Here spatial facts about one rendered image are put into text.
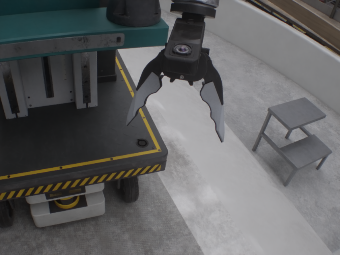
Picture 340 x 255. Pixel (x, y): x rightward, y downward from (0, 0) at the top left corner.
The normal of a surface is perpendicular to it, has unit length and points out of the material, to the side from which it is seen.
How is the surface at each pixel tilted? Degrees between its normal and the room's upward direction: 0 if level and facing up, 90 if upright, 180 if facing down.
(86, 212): 90
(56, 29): 0
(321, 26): 90
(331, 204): 0
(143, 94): 66
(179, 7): 71
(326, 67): 90
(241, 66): 0
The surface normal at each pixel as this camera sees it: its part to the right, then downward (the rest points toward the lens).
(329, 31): -0.90, 0.21
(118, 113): 0.11, -0.73
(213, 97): -0.15, 0.29
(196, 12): 0.06, 0.32
